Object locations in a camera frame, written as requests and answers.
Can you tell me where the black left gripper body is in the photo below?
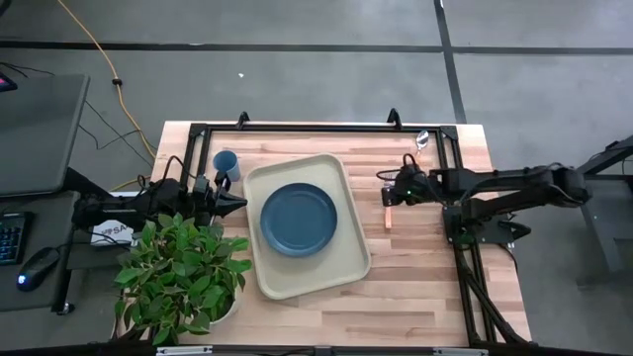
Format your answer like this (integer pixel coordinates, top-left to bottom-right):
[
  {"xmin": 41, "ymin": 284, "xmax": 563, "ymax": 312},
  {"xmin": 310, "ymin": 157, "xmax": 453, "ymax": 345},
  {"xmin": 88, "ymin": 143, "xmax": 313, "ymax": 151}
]
[{"xmin": 190, "ymin": 170, "xmax": 231, "ymax": 226}]

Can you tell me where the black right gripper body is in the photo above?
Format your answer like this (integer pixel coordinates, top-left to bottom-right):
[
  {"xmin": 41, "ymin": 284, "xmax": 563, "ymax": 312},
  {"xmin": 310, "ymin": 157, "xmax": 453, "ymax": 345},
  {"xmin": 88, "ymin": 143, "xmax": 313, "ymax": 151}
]
[{"xmin": 393, "ymin": 165, "xmax": 432, "ymax": 209}]

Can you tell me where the blue cup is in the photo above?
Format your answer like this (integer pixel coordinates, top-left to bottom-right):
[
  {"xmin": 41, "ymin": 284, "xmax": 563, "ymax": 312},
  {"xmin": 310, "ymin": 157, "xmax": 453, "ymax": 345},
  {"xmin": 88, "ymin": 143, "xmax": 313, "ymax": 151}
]
[{"xmin": 212, "ymin": 149, "xmax": 242, "ymax": 183}]

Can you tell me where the dark blue plate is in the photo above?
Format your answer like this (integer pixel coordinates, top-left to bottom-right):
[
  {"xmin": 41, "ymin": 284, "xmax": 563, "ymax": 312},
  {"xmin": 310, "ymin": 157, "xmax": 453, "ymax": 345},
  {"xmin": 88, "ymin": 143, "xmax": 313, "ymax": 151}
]
[{"xmin": 259, "ymin": 182, "xmax": 339, "ymax": 258}]

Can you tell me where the beige rectangular tray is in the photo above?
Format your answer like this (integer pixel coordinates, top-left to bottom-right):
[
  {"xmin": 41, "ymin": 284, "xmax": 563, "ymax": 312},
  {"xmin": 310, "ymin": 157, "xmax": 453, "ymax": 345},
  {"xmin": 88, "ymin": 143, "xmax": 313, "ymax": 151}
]
[{"xmin": 241, "ymin": 152, "xmax": 373, "ymax": 302}]

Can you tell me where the green leafy plant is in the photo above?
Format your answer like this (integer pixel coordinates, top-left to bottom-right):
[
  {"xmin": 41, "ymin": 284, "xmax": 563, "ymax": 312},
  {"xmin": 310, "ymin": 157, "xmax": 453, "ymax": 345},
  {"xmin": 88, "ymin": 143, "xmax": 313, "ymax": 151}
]
[{"xmin": 113, "ymin": 212, "xmax": 253, "ymax": 346}]

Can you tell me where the white labelled box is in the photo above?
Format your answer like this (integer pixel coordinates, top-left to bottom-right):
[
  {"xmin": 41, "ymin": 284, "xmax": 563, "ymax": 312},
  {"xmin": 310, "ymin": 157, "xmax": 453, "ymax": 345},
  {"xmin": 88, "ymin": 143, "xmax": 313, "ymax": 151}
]
[{"xmin": 90, "ymin": 219, "xmax": 136, "ymax": 247}]

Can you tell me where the white plant pot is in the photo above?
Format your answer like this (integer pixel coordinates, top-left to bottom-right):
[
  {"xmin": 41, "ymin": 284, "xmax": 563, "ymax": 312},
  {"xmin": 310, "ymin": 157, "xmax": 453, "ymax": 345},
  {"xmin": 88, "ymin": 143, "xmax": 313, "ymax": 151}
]
[{"xmin": 207, "ymin": 289, "xmax": 244, "ymax": 328}]

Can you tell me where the black computer mouse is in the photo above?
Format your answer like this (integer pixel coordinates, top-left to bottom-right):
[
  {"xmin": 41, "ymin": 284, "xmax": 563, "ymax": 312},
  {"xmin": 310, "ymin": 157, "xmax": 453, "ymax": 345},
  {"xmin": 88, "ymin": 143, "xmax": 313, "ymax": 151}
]
[{"xmin": 16, "ymin": 246, "xmax": 61, "ymax": 293}]

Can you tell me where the dark grey flat panel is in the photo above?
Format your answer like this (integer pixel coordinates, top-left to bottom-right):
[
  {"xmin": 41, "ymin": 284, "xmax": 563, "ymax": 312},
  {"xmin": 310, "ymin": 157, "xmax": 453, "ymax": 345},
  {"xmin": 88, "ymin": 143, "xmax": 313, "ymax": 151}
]
[{"xmin": 0, "ymin": 73, "xmax": 91, "ymax": 198}]

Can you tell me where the dark side desk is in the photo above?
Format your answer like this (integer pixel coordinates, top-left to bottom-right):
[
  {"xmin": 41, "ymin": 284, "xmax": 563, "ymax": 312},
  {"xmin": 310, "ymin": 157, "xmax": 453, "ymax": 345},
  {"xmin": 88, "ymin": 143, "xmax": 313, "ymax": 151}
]
[{"xmin": 0, "ymin": 190, "xmax": 83, "ymax": 316}]

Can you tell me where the black backlit keyboard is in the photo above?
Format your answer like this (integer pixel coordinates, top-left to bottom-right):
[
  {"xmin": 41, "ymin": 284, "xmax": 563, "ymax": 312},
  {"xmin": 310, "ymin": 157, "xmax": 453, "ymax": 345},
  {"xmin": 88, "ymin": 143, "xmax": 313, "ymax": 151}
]
[{"xmin": 0, "ymin": 212, "xmax": 35, "ymax": 267}]

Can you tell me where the black aluminium table frame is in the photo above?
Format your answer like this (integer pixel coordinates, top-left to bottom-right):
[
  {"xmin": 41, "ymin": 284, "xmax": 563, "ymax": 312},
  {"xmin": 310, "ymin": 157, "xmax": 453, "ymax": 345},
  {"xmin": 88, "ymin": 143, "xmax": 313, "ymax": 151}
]
[{"xmin": 178, "ymin": 107, "xmax": 533, "ymax": 347}]

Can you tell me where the thin black floor cable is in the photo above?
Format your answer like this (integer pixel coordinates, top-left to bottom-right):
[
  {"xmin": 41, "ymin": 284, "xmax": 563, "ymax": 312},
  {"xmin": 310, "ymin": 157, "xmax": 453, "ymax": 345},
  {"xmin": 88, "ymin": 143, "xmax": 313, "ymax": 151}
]
[{"xmin": 0, "ymin": 61, "xmax": 155, "ymax": 169}]

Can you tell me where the yellow cable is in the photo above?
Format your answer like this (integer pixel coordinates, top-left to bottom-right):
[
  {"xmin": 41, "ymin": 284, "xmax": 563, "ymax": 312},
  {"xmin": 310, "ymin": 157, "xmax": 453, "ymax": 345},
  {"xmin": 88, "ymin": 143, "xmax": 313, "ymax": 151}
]
[{"xmin": 56, "ymin": 0, "xmax": 158, "ymax": 193}]

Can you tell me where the silver metal bracket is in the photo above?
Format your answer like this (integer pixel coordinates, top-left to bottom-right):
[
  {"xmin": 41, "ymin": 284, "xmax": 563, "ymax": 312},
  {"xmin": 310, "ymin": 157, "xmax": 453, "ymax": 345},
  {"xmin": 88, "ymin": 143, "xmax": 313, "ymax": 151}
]
[
  {"xmin": 433, "ymin": 347, "xmax": 489, "ymax": 356},
  {"xmin": 156, "ymin": 345, "xmax": 214, "ymax": 356}
]

